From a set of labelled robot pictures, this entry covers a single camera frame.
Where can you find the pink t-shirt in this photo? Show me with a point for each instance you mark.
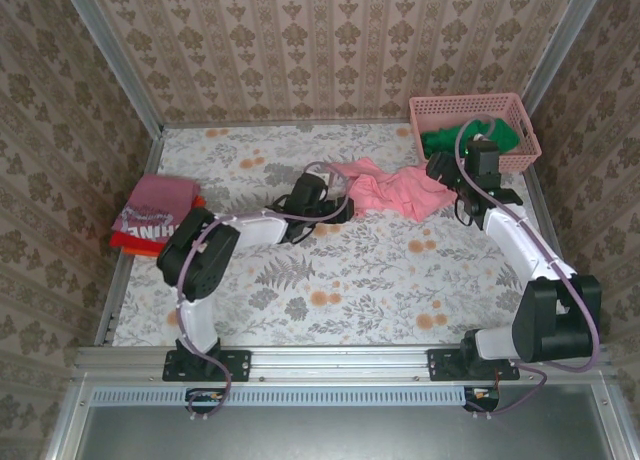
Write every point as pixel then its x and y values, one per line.
pixel 400 190

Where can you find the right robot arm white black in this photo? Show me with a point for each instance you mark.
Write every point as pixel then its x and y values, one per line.
pixel 520 250

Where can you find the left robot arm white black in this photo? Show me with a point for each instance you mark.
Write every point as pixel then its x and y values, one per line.
pixel 197 325

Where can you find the green t-shirt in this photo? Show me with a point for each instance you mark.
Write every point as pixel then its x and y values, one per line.
pixel 502 135

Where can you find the pink plastic basket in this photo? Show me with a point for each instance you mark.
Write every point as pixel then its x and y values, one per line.
pixel 450 107

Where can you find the floral tablecloth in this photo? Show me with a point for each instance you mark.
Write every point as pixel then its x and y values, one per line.
pixel 350 290

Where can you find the folded maroon printed t-shirt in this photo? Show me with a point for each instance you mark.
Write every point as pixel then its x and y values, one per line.
pixel 155 200

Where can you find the folded red t-shirt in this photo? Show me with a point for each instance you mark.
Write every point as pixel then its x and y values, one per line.
pixel 120 240

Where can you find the grey metal panel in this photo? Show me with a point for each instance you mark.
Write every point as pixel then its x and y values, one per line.
pixel 340 435

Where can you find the aluminium frame post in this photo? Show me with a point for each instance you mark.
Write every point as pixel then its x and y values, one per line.
pixel 565 45
pixel 112 55

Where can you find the aluminium mounting rail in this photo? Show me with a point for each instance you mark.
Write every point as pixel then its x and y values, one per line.
pixel 340 362

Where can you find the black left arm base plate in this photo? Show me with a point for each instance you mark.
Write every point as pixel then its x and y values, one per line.
pixel 235 365

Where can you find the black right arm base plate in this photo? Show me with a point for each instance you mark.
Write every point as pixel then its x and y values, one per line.
pixel 442 365

